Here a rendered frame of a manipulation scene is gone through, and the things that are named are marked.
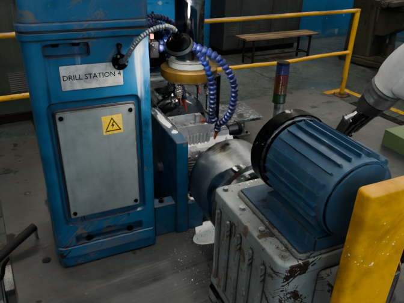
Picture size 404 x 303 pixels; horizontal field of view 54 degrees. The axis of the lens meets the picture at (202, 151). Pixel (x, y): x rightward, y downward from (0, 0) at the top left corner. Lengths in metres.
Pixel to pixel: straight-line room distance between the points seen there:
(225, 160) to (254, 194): 0.21
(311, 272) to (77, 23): 0.74
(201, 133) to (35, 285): 0.68
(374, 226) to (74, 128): 0.73
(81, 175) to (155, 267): 0.37
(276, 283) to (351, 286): 0.14
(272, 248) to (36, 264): 0.79
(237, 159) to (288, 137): 0.29
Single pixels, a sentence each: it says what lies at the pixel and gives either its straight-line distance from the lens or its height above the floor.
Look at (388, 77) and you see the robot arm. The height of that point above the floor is 1.39.
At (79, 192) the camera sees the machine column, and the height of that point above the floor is 1.06.
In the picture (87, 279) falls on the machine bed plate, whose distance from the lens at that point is 1.27.
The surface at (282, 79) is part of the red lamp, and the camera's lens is 1.84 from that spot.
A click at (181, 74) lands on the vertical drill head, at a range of 1.21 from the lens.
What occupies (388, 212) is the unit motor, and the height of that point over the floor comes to 1.30.
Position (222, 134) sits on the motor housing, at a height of 1.09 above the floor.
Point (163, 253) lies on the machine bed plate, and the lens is 1.31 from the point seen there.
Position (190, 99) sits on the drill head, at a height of 1.13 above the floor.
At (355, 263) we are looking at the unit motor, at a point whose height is 1.21.
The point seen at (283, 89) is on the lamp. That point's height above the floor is 1.10.
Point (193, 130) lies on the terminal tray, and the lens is 1.32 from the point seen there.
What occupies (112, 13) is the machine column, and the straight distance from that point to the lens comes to 1.00.
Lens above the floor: 1.68
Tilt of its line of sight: 28 degrees down
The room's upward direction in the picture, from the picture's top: 2 degrees clockwise
